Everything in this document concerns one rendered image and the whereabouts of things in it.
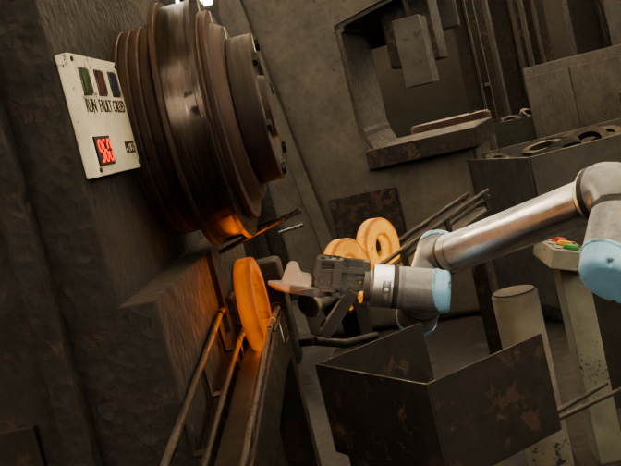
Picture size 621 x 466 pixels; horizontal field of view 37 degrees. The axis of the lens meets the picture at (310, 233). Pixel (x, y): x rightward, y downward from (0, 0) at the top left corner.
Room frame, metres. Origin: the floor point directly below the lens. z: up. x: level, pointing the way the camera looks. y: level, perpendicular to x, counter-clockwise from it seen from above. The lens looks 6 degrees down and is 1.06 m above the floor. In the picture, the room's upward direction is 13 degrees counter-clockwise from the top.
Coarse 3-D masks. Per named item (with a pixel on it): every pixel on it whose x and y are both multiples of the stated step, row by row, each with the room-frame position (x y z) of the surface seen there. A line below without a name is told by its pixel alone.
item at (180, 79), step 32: (192, 0) 1.73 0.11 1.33; (160, 32) 1.64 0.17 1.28; (192, 32) 1.64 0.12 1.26; (160, 64) 1.60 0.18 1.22; (192, 64) 1.57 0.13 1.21; (192, 96) 1.57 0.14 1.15; (192, 128) 1.57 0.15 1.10; (192, 160) 1.58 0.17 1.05; (192, 192) 1.60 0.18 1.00; (224, 192) 1.60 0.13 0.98; (224, 224) 1.67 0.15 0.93; (256, 224) 1.85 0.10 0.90
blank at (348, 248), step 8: (336, 240) 2.20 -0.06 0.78; (344, 240) 2.21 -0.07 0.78; (352, 240) 2.23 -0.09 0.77; (328, 248) 2.19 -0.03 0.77; (336, 248) 2.18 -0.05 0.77; (344, 248) 2.20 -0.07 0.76; (352, 248) 2.22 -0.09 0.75; (360, 248) 2.25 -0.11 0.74; (344, 256) 2.19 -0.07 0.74; (352, 256) 2.22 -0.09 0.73; (360, 256) 2.24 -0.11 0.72; (360, 296) 2.22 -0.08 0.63
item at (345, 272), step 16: (320, 256) 1.90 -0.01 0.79; (336, 256) 1.94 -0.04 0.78; (320, 272) 1.88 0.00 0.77; (336, 272) 1.88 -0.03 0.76; (352, 272) 1.89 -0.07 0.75; (368, 272) 1.89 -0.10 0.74; (320, 288) 1.88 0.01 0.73; (336, 288) 1.89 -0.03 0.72; (352, 288) 1.90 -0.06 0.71; (368, 288) 1.87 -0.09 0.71
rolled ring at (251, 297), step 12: (240, 264) 1.76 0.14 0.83; (252, 264) 1.79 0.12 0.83; (240, 276) 1.73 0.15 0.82; (252, 276) 1.76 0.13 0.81; (240, 288) 1.71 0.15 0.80; (252, 288) 1.72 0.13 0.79; (264, 288) 1.86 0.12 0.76; (240, 300) 1.71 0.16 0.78; (252, 300) 1.70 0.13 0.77; (264, 300) 1.85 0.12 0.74; (240, 312) 1.70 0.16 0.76; (252, 312) 1.70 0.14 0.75; (264, 312) 1.84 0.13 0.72; (252, 324) 1.70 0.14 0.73; (264, 324) 1.82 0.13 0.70; (252, 336) 1.71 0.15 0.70; (252, 348) 1.74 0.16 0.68
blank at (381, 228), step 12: (360, 228) 2.31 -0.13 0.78; (372, 228) 2.30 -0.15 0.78; (384, 228) 2.34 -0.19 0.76; (360, 240) 2.28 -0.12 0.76; (372, 240) 2.29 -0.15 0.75; (384, 240) 2.36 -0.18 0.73; (396, 240) 2.37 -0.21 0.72; (372, 252) 2.28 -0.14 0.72; (384, 252) 2.36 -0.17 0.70; (372, 264) 2.28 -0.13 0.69
